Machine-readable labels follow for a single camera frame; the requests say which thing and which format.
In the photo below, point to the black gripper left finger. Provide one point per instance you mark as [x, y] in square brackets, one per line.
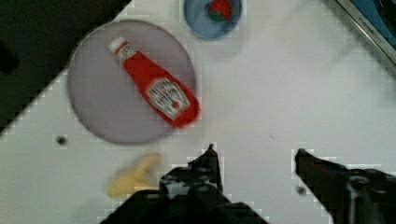
[186, 195]

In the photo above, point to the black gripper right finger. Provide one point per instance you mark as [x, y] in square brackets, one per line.
[350, 196]

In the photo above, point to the red ketchup bottle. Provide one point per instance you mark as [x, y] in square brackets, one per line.
[167, 96]

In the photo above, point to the grey round plate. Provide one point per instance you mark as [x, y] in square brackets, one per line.
[103, 96]

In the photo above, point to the yellow toy banana bunch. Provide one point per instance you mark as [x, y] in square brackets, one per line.
[133, 180]

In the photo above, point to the small blue bowl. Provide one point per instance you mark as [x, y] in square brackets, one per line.
[196, 16]

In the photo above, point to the red toy strawberry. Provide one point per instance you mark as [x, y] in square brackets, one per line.
[220, 10]

